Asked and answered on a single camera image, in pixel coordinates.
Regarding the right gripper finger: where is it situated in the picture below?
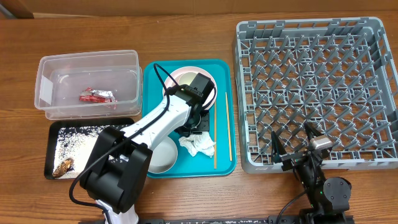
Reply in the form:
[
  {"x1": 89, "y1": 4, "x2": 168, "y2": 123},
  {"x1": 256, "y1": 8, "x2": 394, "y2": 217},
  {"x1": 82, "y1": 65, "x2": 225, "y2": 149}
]
[
  {"x1": 303, "y1": 122, "x2": 323, "y2": 144},
  {"x1": 271, "y1": 131, "x2": 286, "y2": 164}
]

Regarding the white napkin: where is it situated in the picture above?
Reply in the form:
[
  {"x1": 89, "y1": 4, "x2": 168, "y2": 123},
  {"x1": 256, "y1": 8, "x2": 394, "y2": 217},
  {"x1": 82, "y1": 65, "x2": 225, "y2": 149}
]
[{"x1": 178, "y1": 132, "x2": 216, "y2": 158}]

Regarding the white paper cup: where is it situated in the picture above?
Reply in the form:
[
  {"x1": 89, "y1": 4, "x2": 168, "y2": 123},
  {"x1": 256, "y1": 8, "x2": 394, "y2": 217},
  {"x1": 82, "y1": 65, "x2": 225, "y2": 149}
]
[{"x1": 178, "y1": 72, "x2": 197, "y2": 85}]

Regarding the grey metal bowl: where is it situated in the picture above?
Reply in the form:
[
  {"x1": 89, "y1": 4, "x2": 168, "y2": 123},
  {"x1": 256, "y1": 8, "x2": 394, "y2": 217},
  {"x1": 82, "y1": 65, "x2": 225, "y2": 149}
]
[{"x1": 149, "y1": 136, "x2": 178, "y2": 174}]

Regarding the red foil snack wrapper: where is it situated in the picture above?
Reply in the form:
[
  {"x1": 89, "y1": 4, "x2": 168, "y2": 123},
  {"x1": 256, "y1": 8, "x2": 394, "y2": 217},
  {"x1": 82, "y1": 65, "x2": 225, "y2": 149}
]
[{"x1": 79, "y1": 87, "x2": 117, "y2": 110}]

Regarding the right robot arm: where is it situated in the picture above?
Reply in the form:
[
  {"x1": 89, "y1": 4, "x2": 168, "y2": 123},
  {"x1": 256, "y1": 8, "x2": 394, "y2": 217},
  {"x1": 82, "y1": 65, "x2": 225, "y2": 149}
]
[{"x1": 271, "y1": 122, "x2": 354, "y2": 223}]

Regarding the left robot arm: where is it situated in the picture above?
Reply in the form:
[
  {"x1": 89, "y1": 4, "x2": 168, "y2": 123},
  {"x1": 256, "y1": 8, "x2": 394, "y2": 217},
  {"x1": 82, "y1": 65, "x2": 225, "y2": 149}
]
[{"x1": 74, "y1": 73, "x2": 216, "y2": 223}]

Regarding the grey dishwasher rack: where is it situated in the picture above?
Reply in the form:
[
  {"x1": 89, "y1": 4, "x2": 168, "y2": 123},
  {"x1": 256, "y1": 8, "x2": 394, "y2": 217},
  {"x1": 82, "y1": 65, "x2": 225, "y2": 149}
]
[{"x1": 234, "y1": 17, "x2": 397, "y2": 174}]

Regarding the left wooden chopstick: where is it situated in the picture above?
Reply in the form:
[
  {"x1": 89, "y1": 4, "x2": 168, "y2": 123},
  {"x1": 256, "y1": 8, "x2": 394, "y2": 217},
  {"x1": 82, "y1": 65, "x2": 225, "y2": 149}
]
[{"x1": 213, "y1": 102, "x2": 217, "y2": 169}]

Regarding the wooden chopstick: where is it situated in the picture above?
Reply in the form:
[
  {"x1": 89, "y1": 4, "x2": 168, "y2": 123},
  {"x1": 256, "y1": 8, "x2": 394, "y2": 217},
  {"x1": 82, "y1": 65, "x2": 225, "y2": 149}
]
[
  {"x1": 213, "y1": 102, "x2": 217, "y2": 169},
  {"x1": 224, "y1": 92, "x2": 233, "y2": 162}
]

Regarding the teal serving tray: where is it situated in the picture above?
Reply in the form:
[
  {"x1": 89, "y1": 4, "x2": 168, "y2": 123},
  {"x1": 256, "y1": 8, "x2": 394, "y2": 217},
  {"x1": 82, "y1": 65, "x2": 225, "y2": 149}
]
[{"x1": 147, "y1": 59, "x2": 237, "y2": 179}]

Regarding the right wooden chopstick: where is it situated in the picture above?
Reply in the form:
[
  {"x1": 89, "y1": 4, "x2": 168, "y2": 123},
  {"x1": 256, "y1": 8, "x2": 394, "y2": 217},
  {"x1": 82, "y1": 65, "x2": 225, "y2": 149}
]
[{"x1": 224, "y1": 92, "x2": 233, "y2": 162}]

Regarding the large pink plate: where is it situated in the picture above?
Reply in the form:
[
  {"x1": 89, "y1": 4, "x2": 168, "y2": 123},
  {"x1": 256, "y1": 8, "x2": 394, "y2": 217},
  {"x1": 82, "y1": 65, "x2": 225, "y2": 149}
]
[{"x1": 162, "y1": 65, "x2": 218, "y2": 108}]

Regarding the clear plastic storage bin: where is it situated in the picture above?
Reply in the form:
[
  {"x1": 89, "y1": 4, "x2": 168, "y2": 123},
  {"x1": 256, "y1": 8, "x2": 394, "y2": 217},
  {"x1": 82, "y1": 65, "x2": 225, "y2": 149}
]
[{"x1": 34, "y1": 50, "x2": 142, "y2": 120}]

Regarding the spilled rice and food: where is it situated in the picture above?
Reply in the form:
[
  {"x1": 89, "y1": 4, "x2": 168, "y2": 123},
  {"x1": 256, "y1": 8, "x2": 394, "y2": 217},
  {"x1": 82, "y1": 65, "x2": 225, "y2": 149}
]
[{"x1": 50, "y1": 125, "x2": 108, "y2": 179}]

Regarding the black plastic tray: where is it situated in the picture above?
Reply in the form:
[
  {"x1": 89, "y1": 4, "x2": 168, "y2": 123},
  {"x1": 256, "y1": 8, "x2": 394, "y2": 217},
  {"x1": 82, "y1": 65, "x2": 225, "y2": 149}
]
[{"x1": 44, "y1": 118, "x2": 134, "y2": 180}]

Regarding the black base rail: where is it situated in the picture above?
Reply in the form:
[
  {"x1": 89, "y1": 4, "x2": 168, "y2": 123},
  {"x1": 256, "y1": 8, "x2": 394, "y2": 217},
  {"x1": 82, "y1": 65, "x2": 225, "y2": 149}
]
[{"x1": 138, "y1": 215, "x2": 306, "y2": 224}]

